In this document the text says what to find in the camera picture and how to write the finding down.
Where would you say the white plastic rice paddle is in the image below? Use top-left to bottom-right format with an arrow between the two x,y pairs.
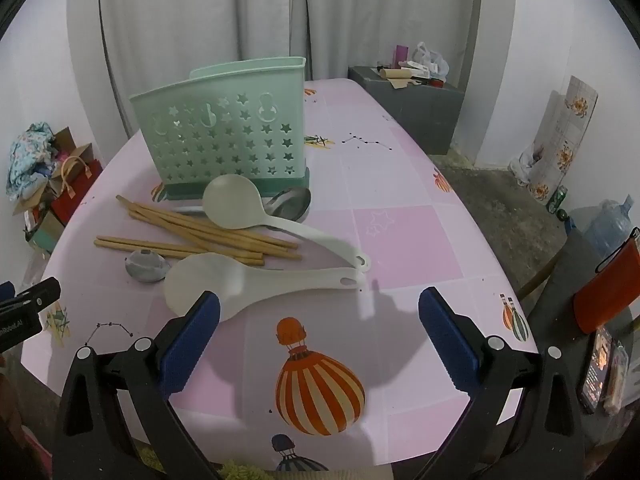
164,252 -> 365,323

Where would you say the black smartphone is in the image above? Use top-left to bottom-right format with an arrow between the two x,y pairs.
577,327 -> 613,413

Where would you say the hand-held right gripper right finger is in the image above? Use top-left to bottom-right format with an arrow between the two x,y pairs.
415,287 -> 586,480

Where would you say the red paper bag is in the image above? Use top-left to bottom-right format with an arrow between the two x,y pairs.
50,156 -> 103,226

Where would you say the white plastic bag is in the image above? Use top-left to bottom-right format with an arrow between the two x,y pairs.
412,41 -> 449,78

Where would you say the floral cloth pile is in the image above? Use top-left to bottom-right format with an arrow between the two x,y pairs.
6,121 -> 56,201

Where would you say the white curtain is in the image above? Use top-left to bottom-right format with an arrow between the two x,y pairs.
97,0 -> 483,126

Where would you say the small grey ceramic spoon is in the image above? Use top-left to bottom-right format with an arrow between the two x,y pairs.
124,249 -> 172,286

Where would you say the pile of wooden chopsticks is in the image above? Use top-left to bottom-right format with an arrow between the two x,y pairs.
94,195 -> 304,264

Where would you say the clear snack packet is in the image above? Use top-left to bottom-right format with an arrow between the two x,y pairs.
602,342 -> 630,415

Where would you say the orange pouch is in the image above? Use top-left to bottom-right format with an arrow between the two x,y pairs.
573,240 -> 640,333

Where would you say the teal box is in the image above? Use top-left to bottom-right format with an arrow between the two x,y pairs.
27,210 -> 66,253

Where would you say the grey cabinet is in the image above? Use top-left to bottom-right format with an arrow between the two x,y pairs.
348,65 -> 466,156

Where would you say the brown paper roll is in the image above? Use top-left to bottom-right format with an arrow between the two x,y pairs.
378,69 -> 413,92

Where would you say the metal spoon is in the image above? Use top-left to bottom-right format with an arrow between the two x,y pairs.
175,186 -> 314,231

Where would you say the mint green utensil holder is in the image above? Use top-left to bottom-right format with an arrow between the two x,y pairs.
129,56 -> 313,200

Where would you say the floral printed board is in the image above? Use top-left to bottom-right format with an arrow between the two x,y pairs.
527,76 -> 599,204

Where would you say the white plastic serving spoon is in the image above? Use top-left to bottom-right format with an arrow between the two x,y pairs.
202,174 -> 373,273

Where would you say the green can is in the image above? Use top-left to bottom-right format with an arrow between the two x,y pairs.
546,185 -> 569,217

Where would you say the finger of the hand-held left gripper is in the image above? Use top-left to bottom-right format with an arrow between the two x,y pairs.
0,278 -> 62,317

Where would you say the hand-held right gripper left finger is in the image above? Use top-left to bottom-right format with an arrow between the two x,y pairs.
52,290 -> 221,480

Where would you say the cardboard box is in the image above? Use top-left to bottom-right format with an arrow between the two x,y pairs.
47,127 -> 96,171

